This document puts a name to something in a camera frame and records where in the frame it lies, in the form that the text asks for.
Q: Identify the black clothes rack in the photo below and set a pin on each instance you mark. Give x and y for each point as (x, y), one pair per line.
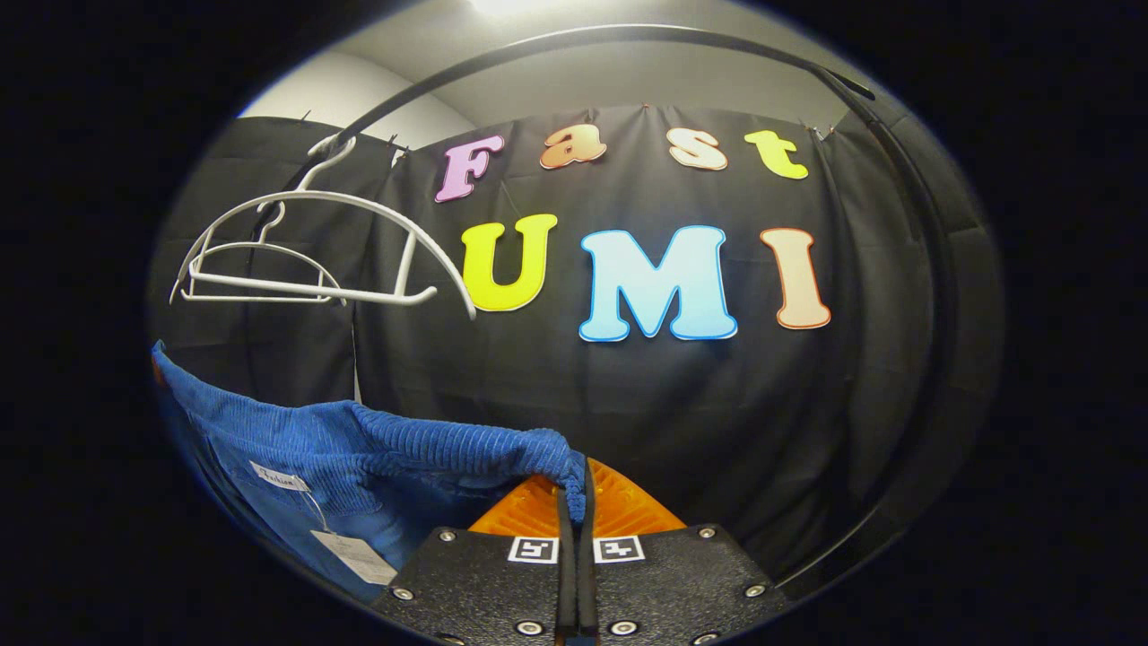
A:
(628, 34)

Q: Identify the black backdrop cloth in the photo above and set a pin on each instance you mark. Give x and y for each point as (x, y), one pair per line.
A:
(628, 404)

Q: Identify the long ceiling light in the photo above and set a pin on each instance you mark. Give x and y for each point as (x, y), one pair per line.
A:
(511, 5)

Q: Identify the white plastic hanger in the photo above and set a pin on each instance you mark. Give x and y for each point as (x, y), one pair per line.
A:
(256, 245)
(408, 265)

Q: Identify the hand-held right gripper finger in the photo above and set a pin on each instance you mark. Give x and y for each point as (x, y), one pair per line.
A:
(566, 574)
(586, 574)

